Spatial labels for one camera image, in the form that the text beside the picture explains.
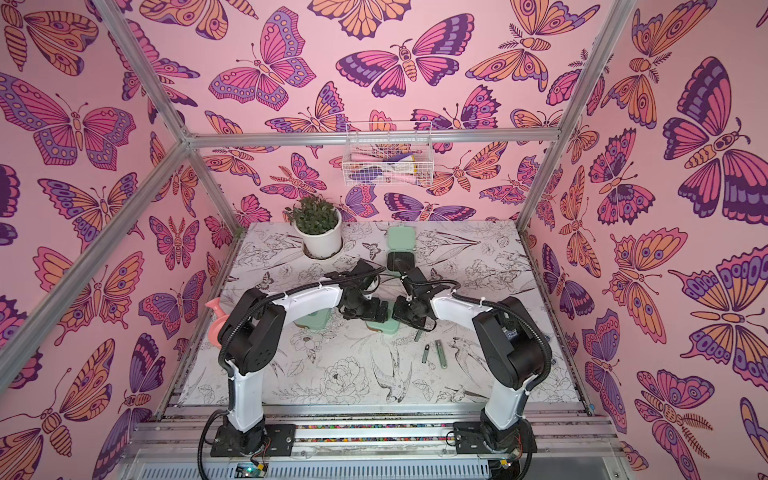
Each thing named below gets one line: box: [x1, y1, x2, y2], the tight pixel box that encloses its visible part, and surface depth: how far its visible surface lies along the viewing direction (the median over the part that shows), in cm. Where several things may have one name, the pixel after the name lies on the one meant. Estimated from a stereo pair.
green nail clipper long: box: [435, 339, 448, 369], surface depth 89 cm
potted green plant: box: [289, 194, 342, 259], surface depth 103 cm
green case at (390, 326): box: [365, 312, 400, 335], surface depth 93 cm
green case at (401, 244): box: [386, 226, 416, 272], surface depth 119 cm
